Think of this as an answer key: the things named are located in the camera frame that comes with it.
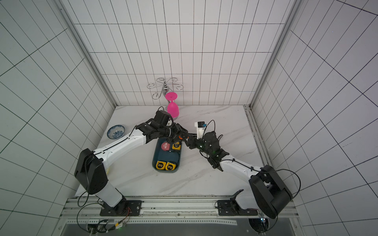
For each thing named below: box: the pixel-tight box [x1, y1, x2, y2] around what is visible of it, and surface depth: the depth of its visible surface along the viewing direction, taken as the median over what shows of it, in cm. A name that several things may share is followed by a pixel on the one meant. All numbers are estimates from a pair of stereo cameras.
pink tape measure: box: [160, 142, 171, 151], surface depth 97 cm
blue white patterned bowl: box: [106, 124, 126, 140], surface depth 102 cm
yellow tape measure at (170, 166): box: [165, 161, 177, 171], surface depth 87 cm
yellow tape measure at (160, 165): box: [155, 160, 167, 170], surface depth 87 cm
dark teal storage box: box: [152, 137, 183, 174], surface depth 91 cm
